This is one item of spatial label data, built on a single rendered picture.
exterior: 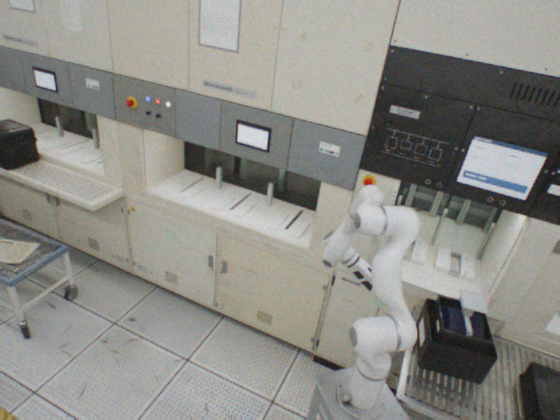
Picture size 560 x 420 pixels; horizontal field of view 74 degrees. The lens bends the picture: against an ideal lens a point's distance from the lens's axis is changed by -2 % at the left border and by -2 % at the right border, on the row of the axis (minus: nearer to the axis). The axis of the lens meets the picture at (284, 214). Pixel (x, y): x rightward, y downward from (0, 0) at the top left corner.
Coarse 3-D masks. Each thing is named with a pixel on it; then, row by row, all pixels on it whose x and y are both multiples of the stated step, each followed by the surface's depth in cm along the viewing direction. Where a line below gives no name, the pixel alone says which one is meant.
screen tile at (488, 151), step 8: (472, 152) 158; (480, 152) 157; (488, 152) 156; (496, 152) 154; (504, 152) 153; (472, 160) 160; (496, 160) 156; (472, 168) 161; (480, 168) 160; (488, 168) 158; (496, 168) 157
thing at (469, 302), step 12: (444, 300) 173; (456, 300) 172; (468, 300) 157; (480, 300) 158; (432, 312) 175; (468, 312) 159; (480, 312) 170; (432, 324) 171; (468, 324) 156; (432, 336) 167; (444, 336) 157; (456, 336) 155; (468, 336) 152; (468, 348) 157; (480, 348) 155
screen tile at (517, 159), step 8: (512, 152) 152; (512, 160) 153; (520, 160) 152; (528, 160) 151; (504, 168) 156; (528, 168) 152; (536, 168) 151; (504, 176) 157; (512, 176) 156; (520, 176) 155; (528, 176) 153
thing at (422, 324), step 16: (432, 304) 180; (432, 352) 158; (448, 352) 156; (464, 352) 154; (496, 352) 154; (432, 368) 163; (448, 368) 160; (464, 368) 158; (480, 368) 156; (480, 384) 160
